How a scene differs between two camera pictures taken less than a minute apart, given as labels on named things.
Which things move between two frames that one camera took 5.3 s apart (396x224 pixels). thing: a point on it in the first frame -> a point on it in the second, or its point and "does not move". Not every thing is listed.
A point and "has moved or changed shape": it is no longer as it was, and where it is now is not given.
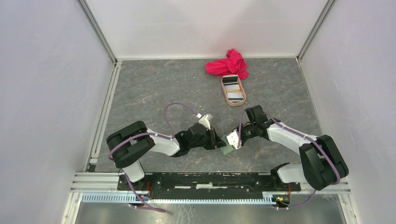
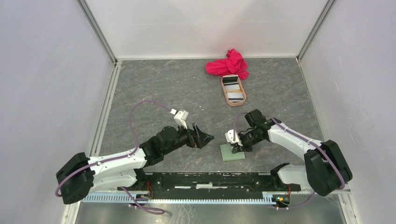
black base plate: x=207 y=184 does not move
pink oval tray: x=236 y=103 does not move
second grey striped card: x=235 y=96 does not move
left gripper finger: x=216 y=141 -> x=203 y=136
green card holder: x=228 y=148 has moved or changed shape
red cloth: x=234 y=64 does not move
